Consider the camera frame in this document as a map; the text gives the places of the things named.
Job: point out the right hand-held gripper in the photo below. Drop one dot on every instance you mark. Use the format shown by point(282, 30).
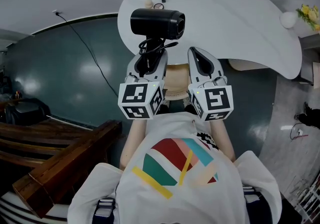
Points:
point(216, 99)

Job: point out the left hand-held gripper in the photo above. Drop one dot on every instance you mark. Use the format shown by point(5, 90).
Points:
point(136, 94)

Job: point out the black hair dryer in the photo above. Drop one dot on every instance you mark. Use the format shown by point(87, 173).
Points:
point(155, 22)

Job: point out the person's left forearm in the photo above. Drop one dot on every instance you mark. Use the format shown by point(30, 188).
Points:
point(132, 140)

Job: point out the person's right forearm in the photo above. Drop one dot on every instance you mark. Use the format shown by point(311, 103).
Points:
point(222, 138)

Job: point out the beige round stool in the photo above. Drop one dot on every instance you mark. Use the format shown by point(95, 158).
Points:
point(176, 78)

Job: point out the person's legs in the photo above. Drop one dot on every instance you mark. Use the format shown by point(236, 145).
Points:
point(176, 107)

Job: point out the round pink compact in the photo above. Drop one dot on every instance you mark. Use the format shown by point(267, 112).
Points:
point(158, 6)

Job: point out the beige round ornament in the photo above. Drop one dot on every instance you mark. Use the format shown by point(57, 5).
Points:
point(149, 3)

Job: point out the white round lamp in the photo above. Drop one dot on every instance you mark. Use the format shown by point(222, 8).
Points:
point(288, 19)

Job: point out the grey side shelf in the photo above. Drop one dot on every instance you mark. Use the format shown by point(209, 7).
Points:
point(310, 63)

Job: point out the black floor object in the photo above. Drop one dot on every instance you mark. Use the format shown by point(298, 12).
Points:
point(308, 115)

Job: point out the white power strip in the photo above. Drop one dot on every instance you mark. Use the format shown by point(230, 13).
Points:
point(300, 132)

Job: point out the yellow flower bunch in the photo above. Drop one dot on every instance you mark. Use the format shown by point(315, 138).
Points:
point(310, 14)

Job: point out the white printed t-shirt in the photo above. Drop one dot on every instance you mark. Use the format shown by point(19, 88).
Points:
point(180, 193)

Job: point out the black bag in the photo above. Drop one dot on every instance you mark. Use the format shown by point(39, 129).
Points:
point(25, 110)

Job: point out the white striped bedding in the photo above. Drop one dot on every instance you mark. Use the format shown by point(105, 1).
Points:
point(15, 208)

